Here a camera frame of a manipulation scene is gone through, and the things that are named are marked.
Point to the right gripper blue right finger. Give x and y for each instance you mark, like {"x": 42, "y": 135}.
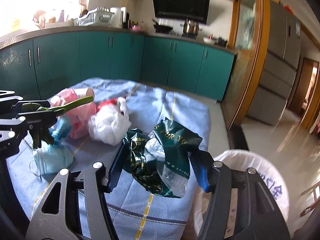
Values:
{"x": 200, "y": 162}

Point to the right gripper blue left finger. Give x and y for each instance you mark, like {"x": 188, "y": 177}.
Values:
{"x": 115, "y": 167}

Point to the green leafy vegetable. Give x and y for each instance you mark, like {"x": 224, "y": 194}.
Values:
{"x": 40, "y": 119}

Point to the white plastic bag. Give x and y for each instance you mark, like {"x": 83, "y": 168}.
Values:
{"x": 111, "y": 123}

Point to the dark green foil wrapper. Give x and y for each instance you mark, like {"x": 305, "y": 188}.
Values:
{"x": 159, "y": 161}

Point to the red wrapper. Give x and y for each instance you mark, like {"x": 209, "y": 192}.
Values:
{"x": 106, "y": 102}

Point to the pink plastic bag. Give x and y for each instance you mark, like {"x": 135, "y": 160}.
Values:
{"x": 70, "y": 94}

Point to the white lined trash basket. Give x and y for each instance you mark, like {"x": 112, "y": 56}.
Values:
{"x": 241, "y": 206}

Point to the teal lower kitchen cabinets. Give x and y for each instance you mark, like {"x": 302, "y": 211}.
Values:
{"x": 38, "y": 64}

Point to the light blue checked tablecloth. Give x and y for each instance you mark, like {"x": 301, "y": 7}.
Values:
{"x": 140, "y": 186}

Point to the blue crumpled cloth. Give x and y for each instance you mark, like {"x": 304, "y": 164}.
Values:
{"x": 61, "y": 129}

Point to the light blue face mask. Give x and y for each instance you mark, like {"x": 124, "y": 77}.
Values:
{"x": 50, "y": 159}

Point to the red wooden dining chair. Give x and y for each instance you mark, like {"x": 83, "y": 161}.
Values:
{"x": 312, "y": 192}

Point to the grey multi-door refrigerator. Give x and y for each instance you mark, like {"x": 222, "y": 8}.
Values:
{"x": 280, "y": 67}

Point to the black small cooking pot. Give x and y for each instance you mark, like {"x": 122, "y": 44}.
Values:
{"x": 221, "y": 42}

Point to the white bowl on counter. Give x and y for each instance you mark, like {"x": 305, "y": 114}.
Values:
{"x": 210, "y": 41}

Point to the white dish rack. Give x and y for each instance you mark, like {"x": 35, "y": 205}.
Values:
{"x": 98, "y": 16}

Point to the stainless steel stock pot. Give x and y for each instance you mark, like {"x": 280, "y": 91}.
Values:
{"x": 191, "y": 27}

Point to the black wok pan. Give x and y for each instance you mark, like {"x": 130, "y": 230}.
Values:
{"x": 163, "y": 29}

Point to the white kettle appliance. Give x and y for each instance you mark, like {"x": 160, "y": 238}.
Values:
{"x": 118, "y": 17}

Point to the black range hood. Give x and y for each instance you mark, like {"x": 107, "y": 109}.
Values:
{"x": 193, "y": 10}

